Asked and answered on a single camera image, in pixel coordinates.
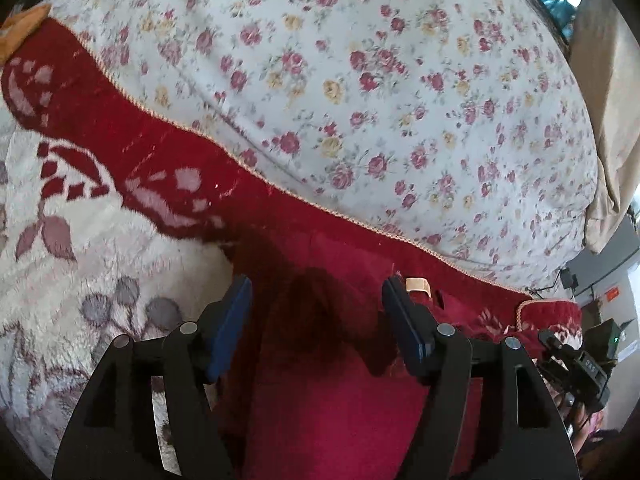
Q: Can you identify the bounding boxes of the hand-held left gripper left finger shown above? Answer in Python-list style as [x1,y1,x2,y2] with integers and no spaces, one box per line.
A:
[51,274,253,480]

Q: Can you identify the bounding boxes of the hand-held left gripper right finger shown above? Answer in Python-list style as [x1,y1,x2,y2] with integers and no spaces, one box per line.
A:
[381,275,581,480]

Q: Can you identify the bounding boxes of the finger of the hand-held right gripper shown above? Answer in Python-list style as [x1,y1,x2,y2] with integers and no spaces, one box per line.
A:
[537,329,571,373]

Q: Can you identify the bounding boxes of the red fleece garment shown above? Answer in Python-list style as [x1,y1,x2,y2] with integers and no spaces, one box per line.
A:
[220,232,547,480]

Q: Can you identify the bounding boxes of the person's right hand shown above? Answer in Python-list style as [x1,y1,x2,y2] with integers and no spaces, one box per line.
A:
[552,392,608,461]

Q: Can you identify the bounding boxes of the red and white plush blanket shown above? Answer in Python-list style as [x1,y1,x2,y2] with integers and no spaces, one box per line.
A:
[0,17,585,480]

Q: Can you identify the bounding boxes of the floral bed quilt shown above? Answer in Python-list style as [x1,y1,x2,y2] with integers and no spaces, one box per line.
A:
[50,0,600,291]

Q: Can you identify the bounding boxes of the beige curtain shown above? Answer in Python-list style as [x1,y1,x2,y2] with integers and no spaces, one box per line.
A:
[567,0,640,256]

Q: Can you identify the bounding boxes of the orange cloth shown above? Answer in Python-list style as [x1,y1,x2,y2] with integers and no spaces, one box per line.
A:
[0,4,53,63]

